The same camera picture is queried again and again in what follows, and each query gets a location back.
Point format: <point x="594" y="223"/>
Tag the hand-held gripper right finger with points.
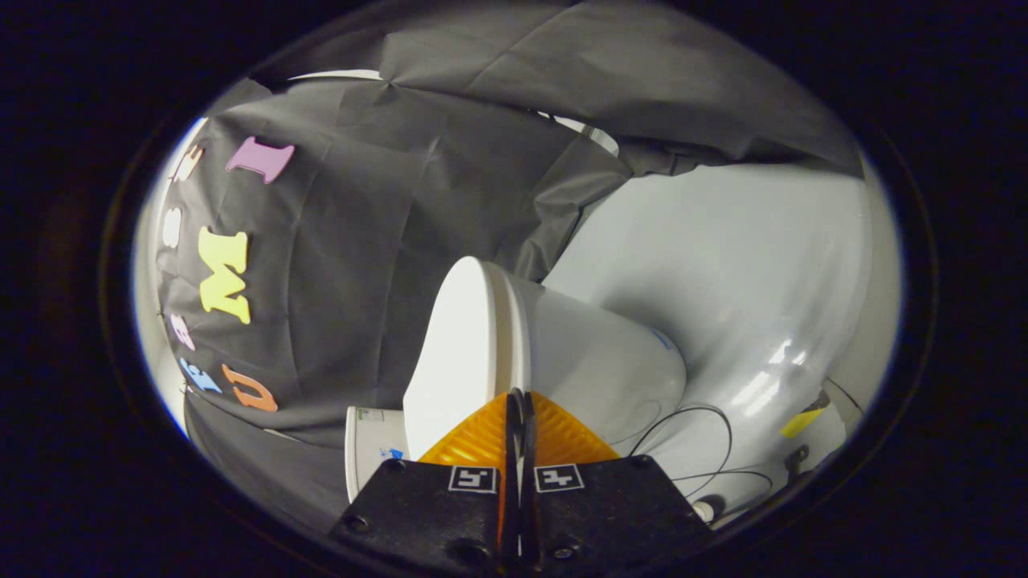
<point x="602" y="514"/>

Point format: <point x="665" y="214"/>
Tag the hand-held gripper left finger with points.
<point x="434" y="514"/>

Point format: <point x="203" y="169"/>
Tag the yellow tape strip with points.
<point x="803" y="421"/>

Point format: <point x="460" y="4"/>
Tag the black backdrop cloth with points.
<point x="361" y="265"/>

